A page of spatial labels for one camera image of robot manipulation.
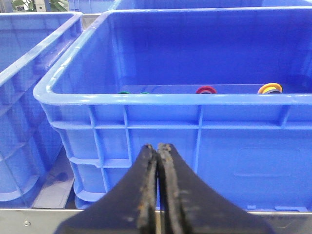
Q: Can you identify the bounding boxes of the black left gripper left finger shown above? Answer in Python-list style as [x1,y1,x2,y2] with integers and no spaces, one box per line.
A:
[55,144,157,234]

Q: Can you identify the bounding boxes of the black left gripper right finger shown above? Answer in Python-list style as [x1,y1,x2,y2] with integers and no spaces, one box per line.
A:
[157,143,273,234]

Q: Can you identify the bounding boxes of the red push button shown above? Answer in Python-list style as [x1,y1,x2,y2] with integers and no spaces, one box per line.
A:
[195,86,217,94]

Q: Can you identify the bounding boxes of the blue plastic crate left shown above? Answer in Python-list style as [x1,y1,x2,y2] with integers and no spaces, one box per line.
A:
[33,6,312,212]

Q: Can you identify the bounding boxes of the blue plastic crate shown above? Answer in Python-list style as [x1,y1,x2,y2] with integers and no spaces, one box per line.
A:
[0,12,83,208]
[33,6,312,212]

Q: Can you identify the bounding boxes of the yellow push button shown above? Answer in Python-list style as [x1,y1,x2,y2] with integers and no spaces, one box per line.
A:
[257,83,283,94]

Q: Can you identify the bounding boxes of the blue plastic crate right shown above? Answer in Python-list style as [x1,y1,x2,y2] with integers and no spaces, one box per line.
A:
[0,12,83,208]

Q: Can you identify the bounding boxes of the blue crate far back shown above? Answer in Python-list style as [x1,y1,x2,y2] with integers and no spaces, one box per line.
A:
[68,0,312,14]

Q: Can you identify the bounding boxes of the stainless steel rack rail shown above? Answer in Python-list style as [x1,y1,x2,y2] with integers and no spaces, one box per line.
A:
[0,209,312,234]

